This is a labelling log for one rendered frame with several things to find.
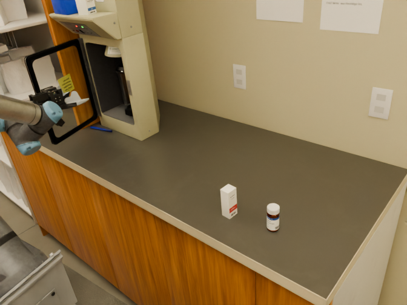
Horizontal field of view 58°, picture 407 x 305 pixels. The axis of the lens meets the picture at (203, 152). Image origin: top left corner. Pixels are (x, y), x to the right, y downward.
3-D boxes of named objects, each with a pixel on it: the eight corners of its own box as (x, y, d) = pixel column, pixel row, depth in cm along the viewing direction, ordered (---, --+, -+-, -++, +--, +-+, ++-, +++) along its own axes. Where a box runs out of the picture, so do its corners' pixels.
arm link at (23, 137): (37, 140, 128) (20, 115, 129) (17, 158, 131) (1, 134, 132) (52, 138, 136) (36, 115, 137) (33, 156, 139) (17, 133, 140)
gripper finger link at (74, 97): (85, 90, 145) (62, 94, 144) (89, 103, 148) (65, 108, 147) (86, 87, 148) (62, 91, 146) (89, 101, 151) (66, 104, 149)
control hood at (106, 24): (77, 32, 166) (72, 8, 161) (122, 39, 146) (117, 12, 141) (54, 38, 158) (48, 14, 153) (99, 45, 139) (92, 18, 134)
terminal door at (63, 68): (98, 117, 185) (78, 37, 165) (53, 146, 162) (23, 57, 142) (97, 117, 185) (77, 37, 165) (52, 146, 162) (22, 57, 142)
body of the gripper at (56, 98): (63, 88, 144) (34, 98, 137) (69, 108, 148) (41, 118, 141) (53, 85, 149) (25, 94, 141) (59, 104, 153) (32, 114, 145)
